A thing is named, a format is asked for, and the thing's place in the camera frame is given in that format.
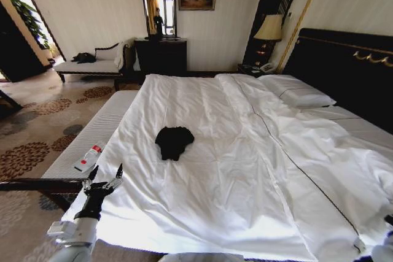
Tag person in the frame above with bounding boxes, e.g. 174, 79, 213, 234
154, 7, 165, 42

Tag white pillow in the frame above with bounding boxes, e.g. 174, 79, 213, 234
257, 74, 338, 110

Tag white card with red mark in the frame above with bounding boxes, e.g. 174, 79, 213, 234
73, 156, 95, 172

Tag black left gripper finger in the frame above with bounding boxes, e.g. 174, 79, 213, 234
103, 163, 124, 191
84, 165, 100, 191

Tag white chaise lounge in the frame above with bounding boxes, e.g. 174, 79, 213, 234
53, 40, 133, 91

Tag dark wooden headboard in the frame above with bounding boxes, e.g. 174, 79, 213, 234
281, 28, 393, 164

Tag dark wooden nightstand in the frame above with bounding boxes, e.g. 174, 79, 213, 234
236, 63, 279, 78

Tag black clothing on chaise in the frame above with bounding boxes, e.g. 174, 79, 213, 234
71, 52, 96, 64

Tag dark wooden dresser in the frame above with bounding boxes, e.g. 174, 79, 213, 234
133, 37, 188, 76

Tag white robot front shell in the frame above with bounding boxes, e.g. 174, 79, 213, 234
159, 252, 246, 262

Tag white padded bed bench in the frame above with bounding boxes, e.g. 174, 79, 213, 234
0, 91, 142, 212

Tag beige shade table lamp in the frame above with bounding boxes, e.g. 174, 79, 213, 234
253, 13, 283, 57

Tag black crumpled garment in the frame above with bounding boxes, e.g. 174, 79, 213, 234
154, 126, 195, 162

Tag dark wooden cabinet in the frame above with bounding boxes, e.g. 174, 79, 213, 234
0, 0, 53, 83

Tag white duvet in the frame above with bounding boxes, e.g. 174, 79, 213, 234
60, 73, 393, 261

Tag green leafy potted plant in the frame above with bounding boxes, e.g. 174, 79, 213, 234
4, 0, 50, 50

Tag dark framed wall mirror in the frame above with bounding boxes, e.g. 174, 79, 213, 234
138, 0, 179, 39

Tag clear plastic water bottle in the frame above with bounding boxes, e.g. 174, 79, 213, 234
82, 141, 106, 164

